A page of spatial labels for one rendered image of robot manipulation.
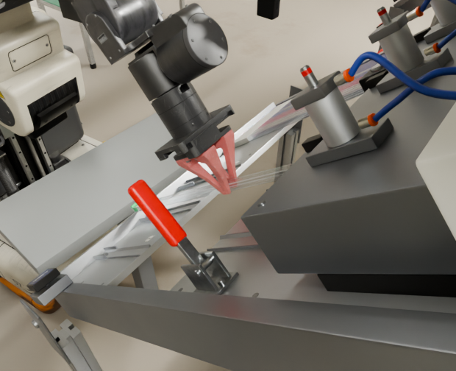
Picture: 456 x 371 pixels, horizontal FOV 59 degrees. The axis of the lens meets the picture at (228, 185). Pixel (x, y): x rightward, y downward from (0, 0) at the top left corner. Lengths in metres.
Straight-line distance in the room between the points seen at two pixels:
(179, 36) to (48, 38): 0.77
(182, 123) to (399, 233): 0.35
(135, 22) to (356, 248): 0.37
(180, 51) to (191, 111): 0.09
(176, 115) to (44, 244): 0.57
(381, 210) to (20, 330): 1.50
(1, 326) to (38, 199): 0.68
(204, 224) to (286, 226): 1.49
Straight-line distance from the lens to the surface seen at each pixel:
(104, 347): 1.49
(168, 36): 0.47
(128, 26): 0.50
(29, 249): 0.99
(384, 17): 0.34
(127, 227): 0.79
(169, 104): 0.50
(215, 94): 2.48
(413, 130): 0.24
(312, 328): 0.22
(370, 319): 0.20
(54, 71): 1.17
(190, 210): 0.63
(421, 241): 0.20
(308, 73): 0.25
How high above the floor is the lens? 1.32
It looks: 45 degrees down
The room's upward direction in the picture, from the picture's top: straight up
